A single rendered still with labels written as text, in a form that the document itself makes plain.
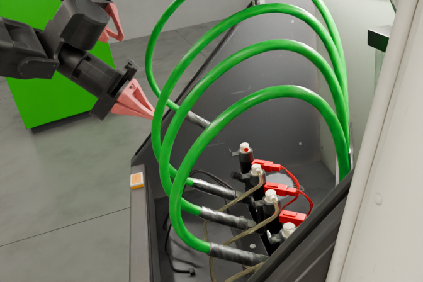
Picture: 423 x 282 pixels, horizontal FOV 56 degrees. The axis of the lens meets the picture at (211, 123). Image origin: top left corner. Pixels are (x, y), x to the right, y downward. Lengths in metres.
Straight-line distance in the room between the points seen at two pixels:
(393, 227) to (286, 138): 0.82
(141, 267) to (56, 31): 0.44
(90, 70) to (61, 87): 3.32
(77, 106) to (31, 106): 0.40
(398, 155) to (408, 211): 0.04
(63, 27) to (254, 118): 0.61
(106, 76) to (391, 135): 0.47
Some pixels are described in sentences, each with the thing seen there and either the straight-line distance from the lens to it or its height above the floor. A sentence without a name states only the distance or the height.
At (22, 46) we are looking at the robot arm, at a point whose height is 1.38.
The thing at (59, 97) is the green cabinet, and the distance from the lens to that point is 4.03.
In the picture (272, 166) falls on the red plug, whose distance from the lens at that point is 0.75.
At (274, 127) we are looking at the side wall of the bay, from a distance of 1.12.
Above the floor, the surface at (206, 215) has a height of 1.11.
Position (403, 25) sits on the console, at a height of 1.40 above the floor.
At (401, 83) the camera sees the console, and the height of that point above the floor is 1.36.
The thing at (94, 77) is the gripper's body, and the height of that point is 1.30.
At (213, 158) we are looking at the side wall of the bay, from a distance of 1.11.
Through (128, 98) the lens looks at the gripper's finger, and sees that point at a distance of 0.67.
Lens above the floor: 1.48
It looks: 26 degrees down
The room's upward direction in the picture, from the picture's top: 10 degrees counter-clockwise
